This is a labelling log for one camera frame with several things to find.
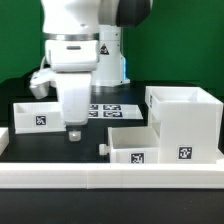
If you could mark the white drawer box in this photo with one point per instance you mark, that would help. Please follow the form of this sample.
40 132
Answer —
37 118
131 145

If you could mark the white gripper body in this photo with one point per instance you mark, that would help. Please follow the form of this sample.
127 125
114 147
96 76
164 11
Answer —
73 63

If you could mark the white marker base plate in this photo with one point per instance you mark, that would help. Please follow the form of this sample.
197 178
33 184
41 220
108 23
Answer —
115 111

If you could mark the white drawer cabinet frame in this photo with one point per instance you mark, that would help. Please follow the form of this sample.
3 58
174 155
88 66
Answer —
187 121

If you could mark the white front fence wall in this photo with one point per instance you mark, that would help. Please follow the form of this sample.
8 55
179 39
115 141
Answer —
96 176

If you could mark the white rear drawer box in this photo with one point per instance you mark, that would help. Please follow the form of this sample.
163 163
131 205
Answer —
37 118

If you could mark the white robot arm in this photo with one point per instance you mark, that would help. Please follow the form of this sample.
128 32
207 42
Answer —
72 30

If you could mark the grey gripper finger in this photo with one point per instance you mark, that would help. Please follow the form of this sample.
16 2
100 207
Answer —
74 133

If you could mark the white front drawer box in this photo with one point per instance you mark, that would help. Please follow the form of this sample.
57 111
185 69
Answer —
131 145

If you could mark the white left fence wall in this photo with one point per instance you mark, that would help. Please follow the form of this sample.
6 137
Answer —
4 139

